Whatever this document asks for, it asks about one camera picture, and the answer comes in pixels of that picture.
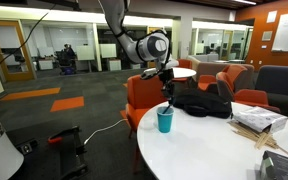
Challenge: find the orange chair far right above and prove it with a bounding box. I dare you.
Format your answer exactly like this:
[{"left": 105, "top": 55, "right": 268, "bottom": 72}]
[{"left": 198, "top": 75, "right": 217, "bottom": 93}]

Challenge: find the dark pen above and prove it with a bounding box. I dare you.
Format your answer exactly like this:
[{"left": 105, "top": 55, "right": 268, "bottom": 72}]
[{"left": 162, "top": 104, "right": 171, "bottom": 114}]

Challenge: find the wooden door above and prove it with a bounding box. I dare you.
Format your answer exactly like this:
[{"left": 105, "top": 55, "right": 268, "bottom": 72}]
[{"left": 0, "top": 20, "right": 34, "bottom": 82}]

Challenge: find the wooden sticks bundle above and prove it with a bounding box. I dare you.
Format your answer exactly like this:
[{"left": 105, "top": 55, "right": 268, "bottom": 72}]
[{"left": 228, "top": 121, "right": 288, "bottom": 155}]

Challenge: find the beige sofa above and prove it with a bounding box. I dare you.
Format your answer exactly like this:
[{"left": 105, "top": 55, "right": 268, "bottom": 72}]
[{"left": 186, "top": 55, "right": 254, "bottom": 89}]

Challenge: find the small dark box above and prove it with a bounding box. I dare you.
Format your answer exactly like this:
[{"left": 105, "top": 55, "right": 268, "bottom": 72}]
[{"left": 260, "top": 151, "right": 288, "bottom": 180}]

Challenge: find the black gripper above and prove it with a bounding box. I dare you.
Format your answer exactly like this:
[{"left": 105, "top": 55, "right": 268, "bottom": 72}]
[{"left": 158, "top": 69, "right": 175, "bottom": 105}]

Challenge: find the orange chair behind table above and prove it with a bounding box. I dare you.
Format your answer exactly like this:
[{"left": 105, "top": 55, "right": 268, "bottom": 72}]
[{"left": 125, "top": 75, "right": 166, "bottom": 135}]

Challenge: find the orange chair far back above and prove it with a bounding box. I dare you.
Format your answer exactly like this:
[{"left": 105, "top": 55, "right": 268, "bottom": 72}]
[{"left": 178, "top": 59, "right": 192, "bottom": 69}]

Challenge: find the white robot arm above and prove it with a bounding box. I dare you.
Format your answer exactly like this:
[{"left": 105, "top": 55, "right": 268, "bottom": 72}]
[{"left": 98, "top": 0, "right": 179, "bottom": 105}]

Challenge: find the white round table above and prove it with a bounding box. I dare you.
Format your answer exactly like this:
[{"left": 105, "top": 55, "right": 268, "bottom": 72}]
[
  {"left": 136, "top": 100, "right": 288, "bottom": 180},
  {"left": 173, "top": 67, "right": 196, "bottom": 78}
]

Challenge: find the dark blue sofa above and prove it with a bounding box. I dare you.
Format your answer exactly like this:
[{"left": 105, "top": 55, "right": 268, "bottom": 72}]
[{"left": 255, "top": 65, "right": 288, "bottom": 116}]

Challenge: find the black cart with clamps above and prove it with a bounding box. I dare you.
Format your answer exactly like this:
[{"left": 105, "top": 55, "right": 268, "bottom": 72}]
[{"left": 10, "top": 126, "right": 88, "bottom": 180}]

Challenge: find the blue plastic cup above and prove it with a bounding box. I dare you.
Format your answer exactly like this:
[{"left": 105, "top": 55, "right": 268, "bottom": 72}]
[{"left": 157, "top": 106, "right": 174, "bottom": 133}]

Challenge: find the orange grey chair right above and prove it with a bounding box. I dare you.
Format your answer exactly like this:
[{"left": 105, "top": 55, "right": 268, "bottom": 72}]
[{"left": 216, "top": 64, "right": 280, "bottom": 112}]

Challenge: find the white cable on floor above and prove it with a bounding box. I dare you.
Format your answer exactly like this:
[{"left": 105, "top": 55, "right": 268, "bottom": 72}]
[{"left": 83, "top": 118, "right": 129, "bottom": 146}]

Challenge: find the person at desk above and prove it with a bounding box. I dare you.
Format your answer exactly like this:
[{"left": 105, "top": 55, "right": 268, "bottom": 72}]
[{"left": 62, "top": 44, "right": 76, "bottom": 73}]

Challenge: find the black laptop bag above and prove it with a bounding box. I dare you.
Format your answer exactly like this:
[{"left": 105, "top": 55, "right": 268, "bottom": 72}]
[{"left": 173, "top": 89, "right": 233, "bottom": 119}]

